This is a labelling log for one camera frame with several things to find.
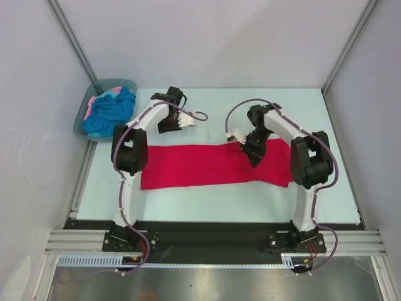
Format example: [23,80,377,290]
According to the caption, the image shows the red t shirt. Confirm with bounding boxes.
[141,139,293,190]

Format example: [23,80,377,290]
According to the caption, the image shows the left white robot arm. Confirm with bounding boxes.
[111,87,187,228]

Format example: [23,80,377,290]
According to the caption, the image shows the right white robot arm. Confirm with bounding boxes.
[236,103,338,251]

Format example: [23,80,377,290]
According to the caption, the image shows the pink t shirt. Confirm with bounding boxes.
[83,86,122,120]

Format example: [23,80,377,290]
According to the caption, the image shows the light teal t shirt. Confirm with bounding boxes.
[84,87,121,137]

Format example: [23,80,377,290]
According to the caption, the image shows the blue t shirt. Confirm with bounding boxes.
[81,86,136,138]

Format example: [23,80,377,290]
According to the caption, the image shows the translucent blue plastic basket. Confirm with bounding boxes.
[72,78,139,144]

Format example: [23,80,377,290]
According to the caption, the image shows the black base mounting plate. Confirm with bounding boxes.
[63,219,364,265]

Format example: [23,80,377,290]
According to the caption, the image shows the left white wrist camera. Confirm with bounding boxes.
[177,112,195,129]

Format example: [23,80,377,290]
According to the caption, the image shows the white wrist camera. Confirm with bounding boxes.
[177,112,195,129]
[225,128,246,144]

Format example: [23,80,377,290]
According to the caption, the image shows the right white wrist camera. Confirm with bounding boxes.
[225,128,246,144]

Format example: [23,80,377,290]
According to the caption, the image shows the slotted cable duct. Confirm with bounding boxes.
[58,254,311,269]

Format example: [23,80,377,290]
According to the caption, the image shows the right aluminium corner post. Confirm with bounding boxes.
[321,0,380,97]

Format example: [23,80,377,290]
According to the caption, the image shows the aluminium corner post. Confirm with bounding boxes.
[45,0,98,83]
[321,0,380,97]

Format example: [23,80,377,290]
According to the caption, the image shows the left aluminium corner post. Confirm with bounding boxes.
[45,0,98,83]

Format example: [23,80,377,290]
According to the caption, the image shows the aluminium front rail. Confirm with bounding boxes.
[44,230,387,256]

